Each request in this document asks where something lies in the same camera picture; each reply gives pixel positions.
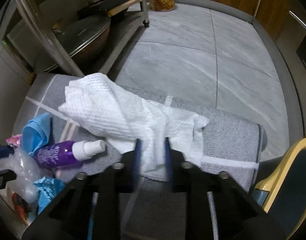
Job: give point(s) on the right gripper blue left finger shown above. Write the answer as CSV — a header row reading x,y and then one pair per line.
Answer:
x,y
89,206

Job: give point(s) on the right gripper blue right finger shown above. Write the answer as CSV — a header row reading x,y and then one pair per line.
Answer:
x,y
216,205

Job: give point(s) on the light blue face mask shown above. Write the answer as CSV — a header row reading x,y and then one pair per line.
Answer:
x,y
36,133

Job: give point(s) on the purple spray bottle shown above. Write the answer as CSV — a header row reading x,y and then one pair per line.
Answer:
x,y
68,153

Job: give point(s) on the white paper towel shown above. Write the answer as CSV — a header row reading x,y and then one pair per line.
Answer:
x,y
107,110

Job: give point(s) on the blue yellow-rimmed trash bin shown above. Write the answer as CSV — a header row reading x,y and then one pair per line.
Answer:
x,y
280,189

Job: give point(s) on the pink snack wrapper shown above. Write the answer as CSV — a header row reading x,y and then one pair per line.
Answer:
x,y
14,140

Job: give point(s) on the clear crumpled plastic bag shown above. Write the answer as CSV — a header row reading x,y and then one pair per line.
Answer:
x,y
26,169

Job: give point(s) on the grey striped floor mat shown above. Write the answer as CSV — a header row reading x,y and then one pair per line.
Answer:
x,y
230,143

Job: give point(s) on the red floral paper box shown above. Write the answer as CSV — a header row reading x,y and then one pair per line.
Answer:
x,y
23,201

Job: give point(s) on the glass pot lid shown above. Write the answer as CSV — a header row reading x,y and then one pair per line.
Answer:
x,y
82,39

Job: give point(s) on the stainless steel shelf rack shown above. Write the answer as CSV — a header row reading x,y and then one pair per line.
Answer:
x,y
26,33

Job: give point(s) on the wooden pan handle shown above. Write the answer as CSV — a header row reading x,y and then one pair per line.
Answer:
x,y
122,7

